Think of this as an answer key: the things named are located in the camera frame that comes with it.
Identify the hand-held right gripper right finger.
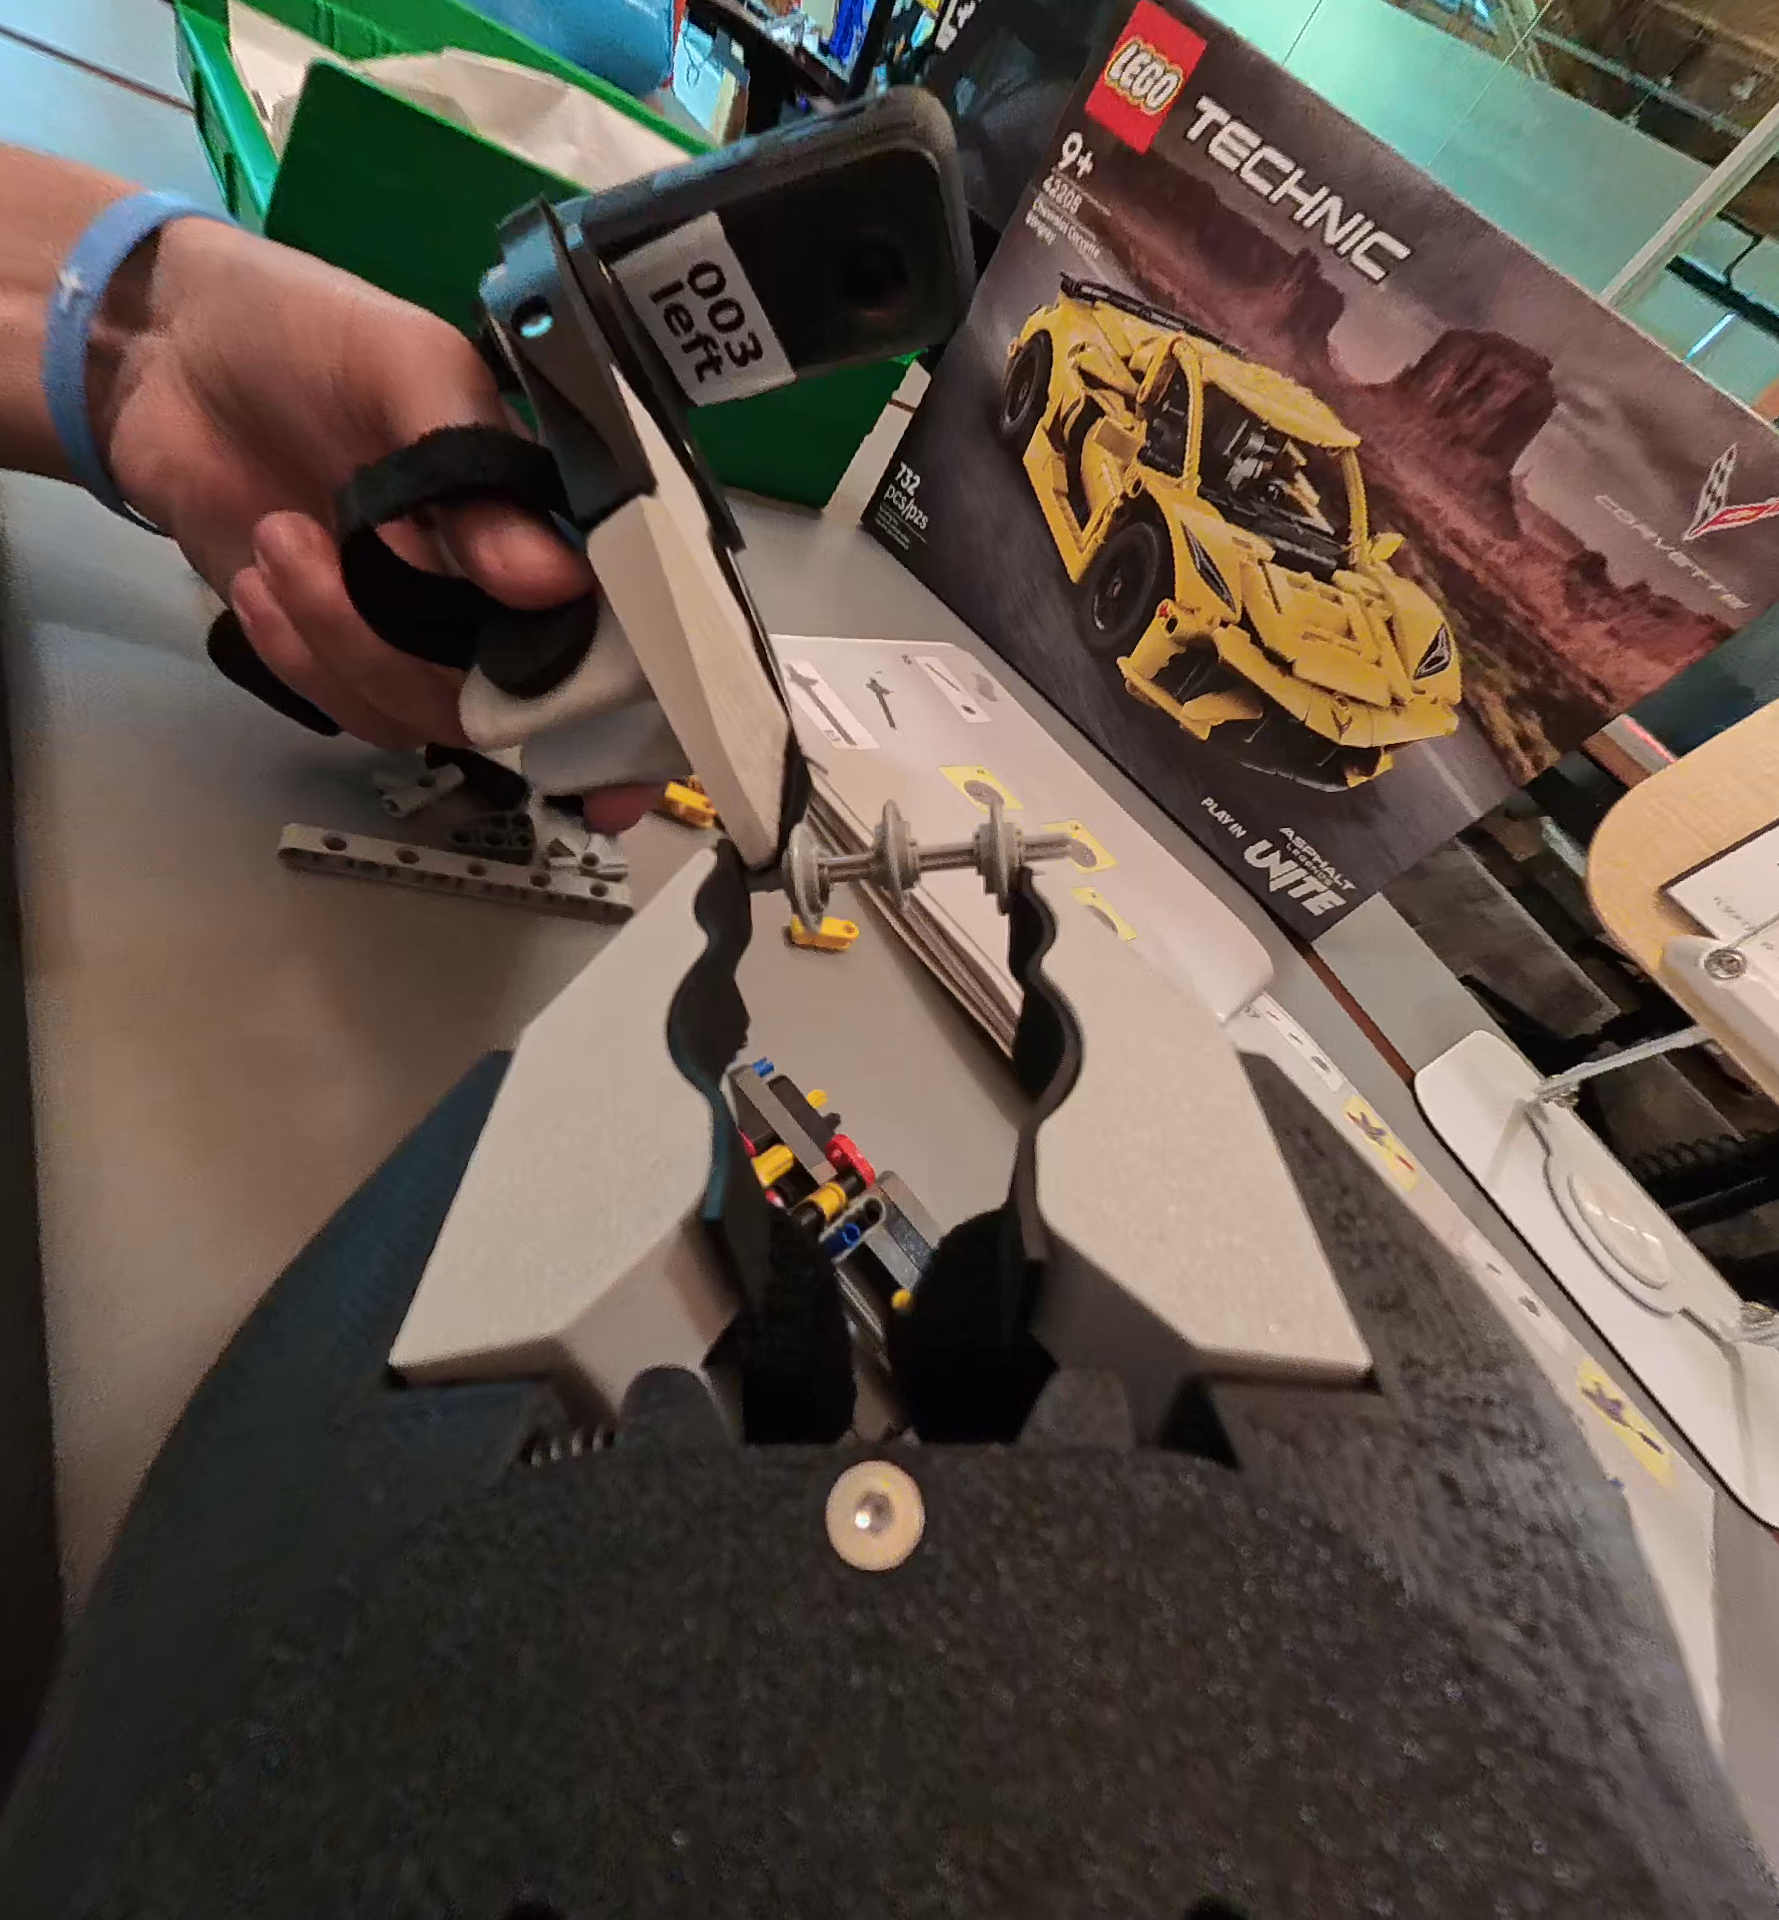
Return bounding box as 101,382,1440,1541
1009,863,1377,1443

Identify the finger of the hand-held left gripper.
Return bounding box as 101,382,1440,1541
587,433,816,874

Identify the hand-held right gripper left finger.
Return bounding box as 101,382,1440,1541
385,841,757,1420

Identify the partly built lego chassis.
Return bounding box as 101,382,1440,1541
724,1058,939,1323

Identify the lego instruction booklet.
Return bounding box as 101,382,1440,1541
768,638,1679,1487

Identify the grey lego axle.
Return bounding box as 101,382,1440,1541
776,833,1093,901

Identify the pile of lego pieces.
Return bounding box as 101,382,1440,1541
276,750,717,924

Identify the yellow car lego box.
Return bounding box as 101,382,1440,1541
859,0,1779,939

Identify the person's left hand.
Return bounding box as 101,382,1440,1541
85,222,680,839

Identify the light blue package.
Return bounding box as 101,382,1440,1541
475,0,680,84

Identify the green plastic bin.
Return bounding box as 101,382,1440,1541
177,0,921,513

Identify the light wooden side table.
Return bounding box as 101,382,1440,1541
1586,697,1779,1172

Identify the blue wristband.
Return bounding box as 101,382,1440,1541
40,187,237,536

